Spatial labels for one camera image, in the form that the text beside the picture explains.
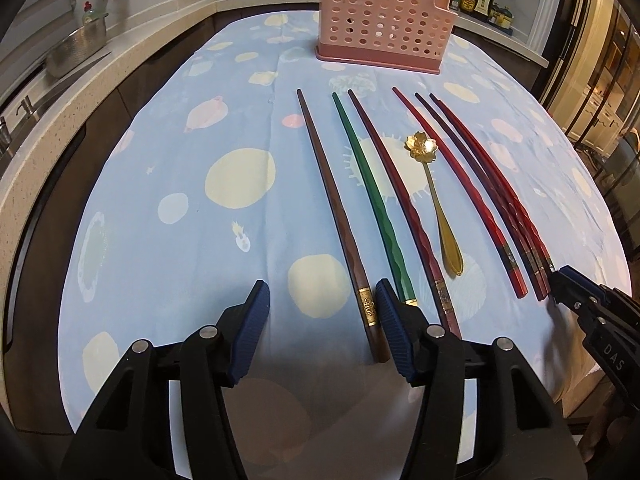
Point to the steel faucet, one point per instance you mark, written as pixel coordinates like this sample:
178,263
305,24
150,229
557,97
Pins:
27,107

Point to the dark purple chopstick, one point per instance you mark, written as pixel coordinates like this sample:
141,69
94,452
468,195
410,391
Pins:
482,185

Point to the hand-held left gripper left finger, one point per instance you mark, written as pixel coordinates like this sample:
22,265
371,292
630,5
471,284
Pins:
247,330

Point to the green chopstick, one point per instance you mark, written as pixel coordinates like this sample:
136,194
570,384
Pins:
367,185

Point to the brown chopstick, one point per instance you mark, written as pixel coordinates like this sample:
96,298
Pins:
332,210

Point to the gold flower spoon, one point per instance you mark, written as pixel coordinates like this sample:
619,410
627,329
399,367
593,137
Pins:
442,220

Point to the dark soy sauce bottle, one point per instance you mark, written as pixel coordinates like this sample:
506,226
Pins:
485,2

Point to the green dish soap bottle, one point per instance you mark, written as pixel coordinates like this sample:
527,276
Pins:
92,14

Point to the bright red chopstick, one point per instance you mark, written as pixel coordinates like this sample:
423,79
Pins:
465,185

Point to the dark red chopstick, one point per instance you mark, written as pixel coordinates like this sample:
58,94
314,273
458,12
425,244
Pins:
492,180

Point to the steel sink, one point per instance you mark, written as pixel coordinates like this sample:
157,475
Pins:
50,85

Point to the glass sliding door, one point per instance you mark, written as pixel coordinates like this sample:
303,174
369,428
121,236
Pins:
595,85

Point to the pink perforated utensil holder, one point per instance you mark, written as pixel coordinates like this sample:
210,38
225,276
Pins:
380,15

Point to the steel colander bowl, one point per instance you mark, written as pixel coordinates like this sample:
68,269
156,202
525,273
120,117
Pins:
75,50

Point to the maroon chopstick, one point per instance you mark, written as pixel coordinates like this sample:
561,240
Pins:
395,185

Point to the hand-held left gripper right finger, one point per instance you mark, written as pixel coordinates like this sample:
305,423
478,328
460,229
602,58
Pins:
395,330

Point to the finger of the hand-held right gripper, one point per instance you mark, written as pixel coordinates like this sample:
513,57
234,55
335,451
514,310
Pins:
582,280
567,295

